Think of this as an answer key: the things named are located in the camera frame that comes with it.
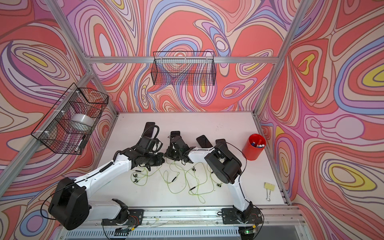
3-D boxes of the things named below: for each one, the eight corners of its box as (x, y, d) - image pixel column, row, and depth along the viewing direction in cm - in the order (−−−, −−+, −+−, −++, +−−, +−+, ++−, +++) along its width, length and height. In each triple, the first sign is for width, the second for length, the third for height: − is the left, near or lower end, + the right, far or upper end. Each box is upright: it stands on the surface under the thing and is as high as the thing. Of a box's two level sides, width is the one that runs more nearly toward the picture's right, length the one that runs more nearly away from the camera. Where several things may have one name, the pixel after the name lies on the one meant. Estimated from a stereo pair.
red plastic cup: (244, 160, 96) (250, 148, 85) (240, 146, 103) (246, 133, 91) (259, 160, 96) (268, 148, 85) (255, 146, 103) (263, 133, 91)
